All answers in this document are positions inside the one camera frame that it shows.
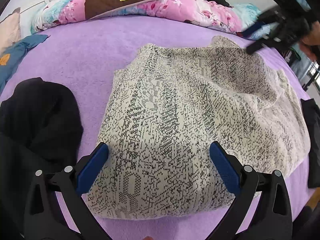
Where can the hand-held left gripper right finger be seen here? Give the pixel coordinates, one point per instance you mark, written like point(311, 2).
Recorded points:
point(224, 166)

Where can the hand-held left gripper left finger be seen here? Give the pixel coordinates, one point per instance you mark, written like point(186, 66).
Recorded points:
point(92, 165)

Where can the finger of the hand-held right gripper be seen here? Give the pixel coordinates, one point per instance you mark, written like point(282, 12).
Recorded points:
point(253, 31)
point(257, 45)

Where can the white and black knit sweater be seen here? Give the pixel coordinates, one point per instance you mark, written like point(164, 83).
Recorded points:
point(190, 120)

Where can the person's right hand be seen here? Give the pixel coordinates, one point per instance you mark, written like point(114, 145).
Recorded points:
point(311, 47)

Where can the metal window railing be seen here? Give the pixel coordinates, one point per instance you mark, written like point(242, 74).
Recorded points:
point(311, 76)

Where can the pink and blue floral quilt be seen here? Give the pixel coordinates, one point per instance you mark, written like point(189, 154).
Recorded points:
point(190, 7)

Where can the large black garment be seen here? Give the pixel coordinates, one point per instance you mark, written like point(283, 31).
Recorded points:
point(37, 120)

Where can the black jacket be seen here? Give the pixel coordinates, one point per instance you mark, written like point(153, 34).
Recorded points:
point(313, 142)

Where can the purple bed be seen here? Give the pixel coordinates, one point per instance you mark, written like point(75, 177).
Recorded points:
point(87, 55)

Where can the blue cloth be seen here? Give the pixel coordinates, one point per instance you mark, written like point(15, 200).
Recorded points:
point(22, 47)

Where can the brown duck print pillow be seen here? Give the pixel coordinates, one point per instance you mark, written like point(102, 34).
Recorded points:
point(105, 2)

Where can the beige pillow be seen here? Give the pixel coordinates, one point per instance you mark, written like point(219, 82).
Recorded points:
point(10, 30)

